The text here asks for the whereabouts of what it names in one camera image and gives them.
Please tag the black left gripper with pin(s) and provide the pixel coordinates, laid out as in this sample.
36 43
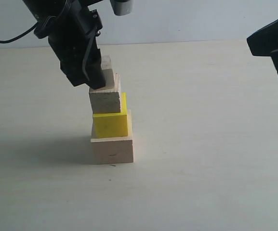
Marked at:
74 43

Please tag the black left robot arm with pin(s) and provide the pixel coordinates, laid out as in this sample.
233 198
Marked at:
49 12

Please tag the small wooden cube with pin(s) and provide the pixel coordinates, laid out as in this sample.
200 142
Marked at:
107 68

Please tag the medium plain wooden cube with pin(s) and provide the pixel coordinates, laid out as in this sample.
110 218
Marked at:
107 100

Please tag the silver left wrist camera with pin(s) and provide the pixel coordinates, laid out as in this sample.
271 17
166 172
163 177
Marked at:
121 7

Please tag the yellow painted cube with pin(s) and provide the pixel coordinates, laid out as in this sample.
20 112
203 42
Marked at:
109 125

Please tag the large wooden cube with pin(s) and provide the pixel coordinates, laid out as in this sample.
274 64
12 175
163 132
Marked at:
116 150

